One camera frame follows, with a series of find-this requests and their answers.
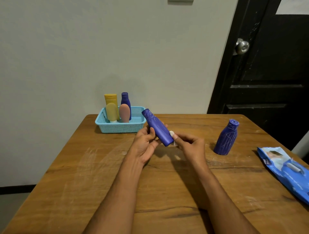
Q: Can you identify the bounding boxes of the yellow capped bottle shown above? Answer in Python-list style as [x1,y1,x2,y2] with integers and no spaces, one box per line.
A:
[104,94,120,121]

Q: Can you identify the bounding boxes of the pale yellow rounded bottle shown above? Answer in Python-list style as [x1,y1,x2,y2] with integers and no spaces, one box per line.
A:
[106,103,118,123]

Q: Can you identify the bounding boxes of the white wipe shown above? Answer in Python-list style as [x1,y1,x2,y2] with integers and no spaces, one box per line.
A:
[169,130,179,147]

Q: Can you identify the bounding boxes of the person's right hand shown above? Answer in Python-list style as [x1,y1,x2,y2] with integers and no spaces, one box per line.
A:
[172,132,209,170]

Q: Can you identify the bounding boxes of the small blue patterned bottle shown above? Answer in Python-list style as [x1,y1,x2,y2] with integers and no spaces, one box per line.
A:
[120,92,132,121]

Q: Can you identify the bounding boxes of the person's left forearm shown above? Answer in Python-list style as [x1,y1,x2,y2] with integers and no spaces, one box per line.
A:
[83,158,145,234]

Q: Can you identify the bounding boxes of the person's right forearm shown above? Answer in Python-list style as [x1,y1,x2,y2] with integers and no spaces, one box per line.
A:
[193,164,261,234]

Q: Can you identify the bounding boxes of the wooden table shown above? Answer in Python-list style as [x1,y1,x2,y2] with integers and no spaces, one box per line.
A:
[2,114,309,234]

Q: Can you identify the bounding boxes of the black baseboard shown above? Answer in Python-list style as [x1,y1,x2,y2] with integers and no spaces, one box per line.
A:
[0,184,37,195]

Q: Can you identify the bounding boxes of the silver door knob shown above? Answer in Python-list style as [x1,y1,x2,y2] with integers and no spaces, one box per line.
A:
[233,38,250,56]

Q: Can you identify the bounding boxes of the blue plastic basket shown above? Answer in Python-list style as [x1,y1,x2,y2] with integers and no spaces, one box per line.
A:
[95,106,147,134]

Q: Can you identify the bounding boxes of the white paper sheet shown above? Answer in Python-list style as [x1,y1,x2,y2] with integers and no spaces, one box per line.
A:
[276,0,309,15]

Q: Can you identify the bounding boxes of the blue wet wipes pack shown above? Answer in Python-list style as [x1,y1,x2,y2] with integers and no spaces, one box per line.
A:
[257,147,309,205]

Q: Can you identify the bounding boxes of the person's left hand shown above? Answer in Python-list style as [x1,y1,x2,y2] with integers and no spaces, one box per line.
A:
[129,123,168,166]

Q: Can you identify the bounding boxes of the black panel door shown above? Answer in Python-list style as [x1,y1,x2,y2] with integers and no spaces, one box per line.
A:
[207,0,309,150]

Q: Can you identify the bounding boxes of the peach pink bottle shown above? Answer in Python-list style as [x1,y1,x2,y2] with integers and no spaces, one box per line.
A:
[119,103,131,123]

